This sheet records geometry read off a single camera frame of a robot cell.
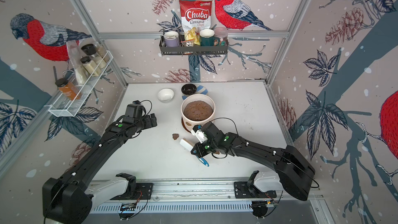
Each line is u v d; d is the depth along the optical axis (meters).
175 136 0.92
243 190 0.73
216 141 0.62
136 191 0.70
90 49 0.78
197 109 0.92
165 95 1.10
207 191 0.74
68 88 0.66
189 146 0.77
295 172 0.41
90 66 0.76
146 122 0.74
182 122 0.96
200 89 1.17
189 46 0.85
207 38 0.81
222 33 0.84
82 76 0.71
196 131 0.73
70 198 0.38
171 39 0.81
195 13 0.78
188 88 1.11
